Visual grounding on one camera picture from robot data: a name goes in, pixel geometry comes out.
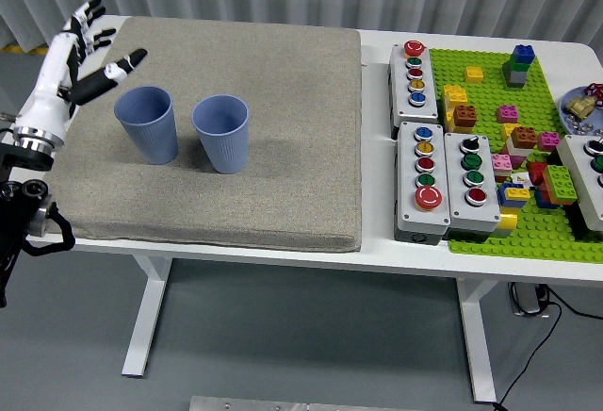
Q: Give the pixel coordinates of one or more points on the white table leg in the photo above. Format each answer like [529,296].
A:
[476,335]
[146,312]

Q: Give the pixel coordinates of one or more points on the five-button box, small stop button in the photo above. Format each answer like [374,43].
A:
[426,100]

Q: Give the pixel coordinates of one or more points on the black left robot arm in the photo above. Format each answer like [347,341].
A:
[23,159]

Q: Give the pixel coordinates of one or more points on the red toy brick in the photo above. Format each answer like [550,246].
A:
[537,173]

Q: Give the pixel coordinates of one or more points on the grey toy brick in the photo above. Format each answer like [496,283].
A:
[516,80]

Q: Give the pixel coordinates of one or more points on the four-button box, black knob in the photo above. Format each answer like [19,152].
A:
[485,208]

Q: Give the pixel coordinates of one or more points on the white-topped button control box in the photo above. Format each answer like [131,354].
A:
[581,166]

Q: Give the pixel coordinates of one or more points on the green brick baseplate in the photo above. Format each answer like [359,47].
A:
[490,93]

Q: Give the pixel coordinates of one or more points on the blue plate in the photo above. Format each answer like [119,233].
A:
[567,107]

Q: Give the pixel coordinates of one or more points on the white toy brick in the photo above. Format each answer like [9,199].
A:
[516,152]

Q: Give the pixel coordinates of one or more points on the blue ribbed cup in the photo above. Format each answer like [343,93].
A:
[151,142]
[226,147]

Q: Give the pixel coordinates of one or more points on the five-button box, large stop button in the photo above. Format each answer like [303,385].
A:
[407,203]

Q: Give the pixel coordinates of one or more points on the blue toy brick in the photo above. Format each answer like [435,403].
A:
[524,54]

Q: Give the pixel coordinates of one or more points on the pink toy brick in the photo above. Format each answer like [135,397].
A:
[507,114]
[500,166]
[549,141]

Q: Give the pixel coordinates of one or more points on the gold metal fitting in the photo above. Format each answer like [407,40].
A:
[579,105]

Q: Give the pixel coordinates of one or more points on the grey-brown mat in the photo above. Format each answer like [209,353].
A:
[282,123]

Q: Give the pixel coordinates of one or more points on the yellow round toy brick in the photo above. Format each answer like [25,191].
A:
[509,221]

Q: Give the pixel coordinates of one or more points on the dark green toy brick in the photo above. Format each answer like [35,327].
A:
[511,68]

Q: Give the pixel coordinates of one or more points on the light green toy brick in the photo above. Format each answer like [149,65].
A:
[560,184]

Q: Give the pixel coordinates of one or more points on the blue and yellow brick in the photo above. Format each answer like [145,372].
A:
[513,194]

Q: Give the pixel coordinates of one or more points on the grey power adapter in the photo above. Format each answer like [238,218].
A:
[525,300]

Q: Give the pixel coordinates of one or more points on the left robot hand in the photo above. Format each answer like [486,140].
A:
[49,95]

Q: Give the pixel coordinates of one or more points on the brown toy brick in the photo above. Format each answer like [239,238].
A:
[465,116]
[523,137]

